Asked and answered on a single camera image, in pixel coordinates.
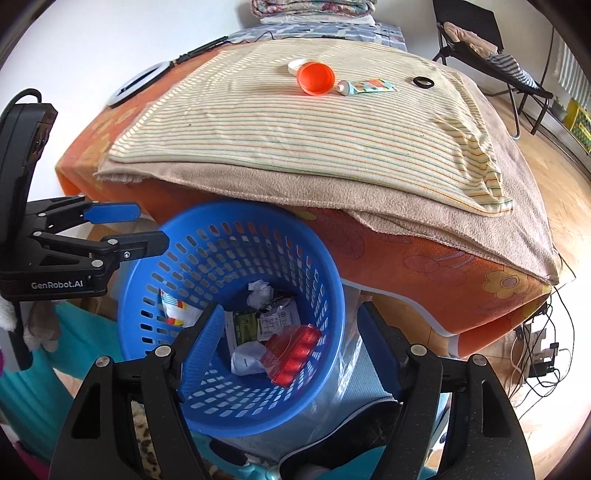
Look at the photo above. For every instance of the teal floor mat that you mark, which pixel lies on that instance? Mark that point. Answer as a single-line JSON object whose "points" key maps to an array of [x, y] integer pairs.
{"points": [[369, 374]]}

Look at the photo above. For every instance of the teal cloth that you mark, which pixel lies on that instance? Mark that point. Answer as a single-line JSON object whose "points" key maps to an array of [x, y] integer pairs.
{"points": [[51, 392]]}

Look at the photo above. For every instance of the folded floral quilt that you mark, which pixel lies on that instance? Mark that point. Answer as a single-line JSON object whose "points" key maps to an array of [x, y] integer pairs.
{"points": [[314, 7]]}

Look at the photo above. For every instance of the striped yellow blanket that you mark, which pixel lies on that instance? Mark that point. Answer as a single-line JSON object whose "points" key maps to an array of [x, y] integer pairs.
{"points": [[277, 134]]}

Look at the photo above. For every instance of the black slipper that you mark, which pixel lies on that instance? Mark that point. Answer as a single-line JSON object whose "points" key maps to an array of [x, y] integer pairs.
{"points": [[351, 438]]}

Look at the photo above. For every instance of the folded white sheet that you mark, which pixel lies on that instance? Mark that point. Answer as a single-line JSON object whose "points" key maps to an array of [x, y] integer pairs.
{"points": [[318, 20]]}

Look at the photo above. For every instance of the power strip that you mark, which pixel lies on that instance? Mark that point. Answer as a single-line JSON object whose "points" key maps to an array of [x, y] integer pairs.
{"points": [[540, 346]]}

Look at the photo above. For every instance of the teal tube with colourful print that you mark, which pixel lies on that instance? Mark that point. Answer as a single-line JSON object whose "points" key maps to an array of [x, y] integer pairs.
{"points": [[369, 86]]}

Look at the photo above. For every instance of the white packet with black stripes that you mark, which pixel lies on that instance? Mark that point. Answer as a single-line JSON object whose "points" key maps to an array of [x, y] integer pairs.
{"points": [[277, 318]]}

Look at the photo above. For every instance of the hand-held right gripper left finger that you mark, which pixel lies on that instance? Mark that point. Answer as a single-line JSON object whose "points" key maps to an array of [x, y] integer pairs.
{"points": [[205, 341]]}

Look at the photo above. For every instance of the leopard print cloth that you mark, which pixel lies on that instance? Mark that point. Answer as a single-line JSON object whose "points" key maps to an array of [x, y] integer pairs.
{"points": [[145, 443]]}

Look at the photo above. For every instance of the clear plastic bag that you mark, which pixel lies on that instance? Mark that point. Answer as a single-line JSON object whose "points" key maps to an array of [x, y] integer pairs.
{"points": [[332, 415]]}

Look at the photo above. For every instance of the black metal clothes rack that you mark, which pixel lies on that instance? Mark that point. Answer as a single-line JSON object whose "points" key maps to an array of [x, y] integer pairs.
{"points": [[549, 69]]}

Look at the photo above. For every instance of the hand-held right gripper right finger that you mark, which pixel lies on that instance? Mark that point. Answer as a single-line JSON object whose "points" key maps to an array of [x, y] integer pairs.
{"points": [[376, 341]]}

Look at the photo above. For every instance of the striped hanging towel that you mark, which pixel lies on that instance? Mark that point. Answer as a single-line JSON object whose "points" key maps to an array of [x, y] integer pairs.
{"points": [[567, 64]]}

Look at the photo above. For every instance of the green packet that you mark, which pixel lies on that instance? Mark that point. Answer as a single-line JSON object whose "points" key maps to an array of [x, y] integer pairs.
{"points": [[244, 330]]}

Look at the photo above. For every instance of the black folding chair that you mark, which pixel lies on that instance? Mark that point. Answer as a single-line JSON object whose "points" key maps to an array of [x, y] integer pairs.
{"points": [[471, 14]]}

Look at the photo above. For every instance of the beige blanket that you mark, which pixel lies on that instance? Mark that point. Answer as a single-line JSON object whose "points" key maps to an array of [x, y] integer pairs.
{"points": [[415, 221]]}

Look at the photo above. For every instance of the yellow crate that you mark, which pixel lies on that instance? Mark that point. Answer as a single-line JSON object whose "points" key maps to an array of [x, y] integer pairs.
{"points": [[579, 124]]}

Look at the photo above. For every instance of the orange floral mattress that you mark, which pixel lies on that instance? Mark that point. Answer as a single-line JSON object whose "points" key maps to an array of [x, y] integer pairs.
{"points": [[415, 272]]}

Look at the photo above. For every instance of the beige garment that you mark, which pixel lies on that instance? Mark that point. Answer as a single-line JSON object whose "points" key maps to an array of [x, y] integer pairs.
{"points": [[471, 41]]}

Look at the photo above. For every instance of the small white tissue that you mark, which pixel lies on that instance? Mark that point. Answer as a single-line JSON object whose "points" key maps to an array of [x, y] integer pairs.
{"points": [[259, 293]]}

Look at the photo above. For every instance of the blue plastic basket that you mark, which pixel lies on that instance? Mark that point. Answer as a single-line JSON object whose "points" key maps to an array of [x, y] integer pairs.
{"points": [[207, 244]]}

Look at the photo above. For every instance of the red packet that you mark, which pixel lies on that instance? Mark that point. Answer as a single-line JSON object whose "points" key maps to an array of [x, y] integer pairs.
{"points": [[295, 350]]}

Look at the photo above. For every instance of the striped garment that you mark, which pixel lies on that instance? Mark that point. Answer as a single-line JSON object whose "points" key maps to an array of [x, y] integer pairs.
{"points": [[515, 69]]}

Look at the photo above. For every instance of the black flat device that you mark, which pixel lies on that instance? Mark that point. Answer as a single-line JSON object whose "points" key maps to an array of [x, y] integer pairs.
{"points": [[333, 36]]}

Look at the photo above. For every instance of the orange plastic cup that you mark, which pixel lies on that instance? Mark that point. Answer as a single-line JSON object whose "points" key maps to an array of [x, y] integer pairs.
{"points": [[316, 79]]}

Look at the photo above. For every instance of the blue checked bed sheet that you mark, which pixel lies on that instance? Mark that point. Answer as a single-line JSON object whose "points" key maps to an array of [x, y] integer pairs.
{"points": [[388, 37]]}

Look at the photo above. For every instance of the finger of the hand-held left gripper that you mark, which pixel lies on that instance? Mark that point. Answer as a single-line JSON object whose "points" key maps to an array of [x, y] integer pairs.
{"points": [[138, 244], [113, 213]]}

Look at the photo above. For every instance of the white round lid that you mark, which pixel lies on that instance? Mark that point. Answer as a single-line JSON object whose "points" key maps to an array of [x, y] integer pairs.
{"points": [[293, 68]]}

